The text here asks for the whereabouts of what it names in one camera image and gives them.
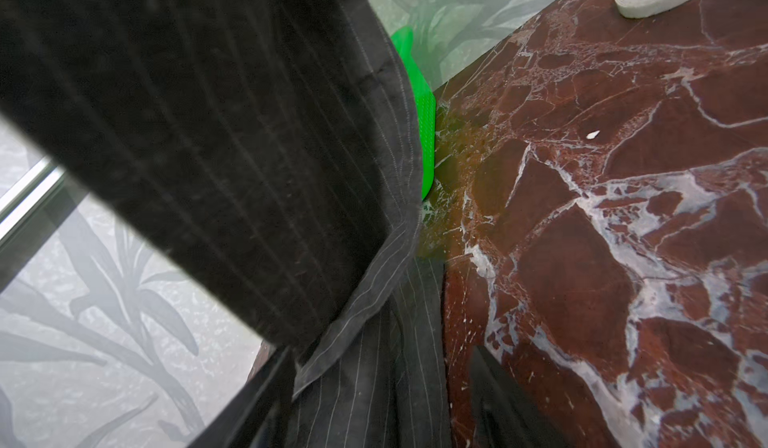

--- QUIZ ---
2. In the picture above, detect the green plastic basket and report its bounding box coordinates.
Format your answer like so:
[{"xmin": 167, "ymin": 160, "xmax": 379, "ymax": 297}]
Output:
[{"xmin": 391, "ymin": 26, "xmax": 436, "ymax": 199}]

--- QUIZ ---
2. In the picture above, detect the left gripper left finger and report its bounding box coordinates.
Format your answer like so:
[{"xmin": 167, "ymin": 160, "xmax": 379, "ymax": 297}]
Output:
[{"xmin": 203, "ymin": 347, "xmax": 296, "ymax": 448}]

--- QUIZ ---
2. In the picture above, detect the dark grey striped shirt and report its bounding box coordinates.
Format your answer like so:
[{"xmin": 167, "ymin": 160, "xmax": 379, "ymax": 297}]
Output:
[{"xmin": 1, "ymin": 0, "xmax": 451, "ymax": 447}]

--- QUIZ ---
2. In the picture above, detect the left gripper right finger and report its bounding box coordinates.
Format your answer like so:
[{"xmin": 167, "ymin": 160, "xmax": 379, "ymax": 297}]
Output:
[{"xmin": 469, "ymin": 346, "xmax": 569, "ymax": 448}]

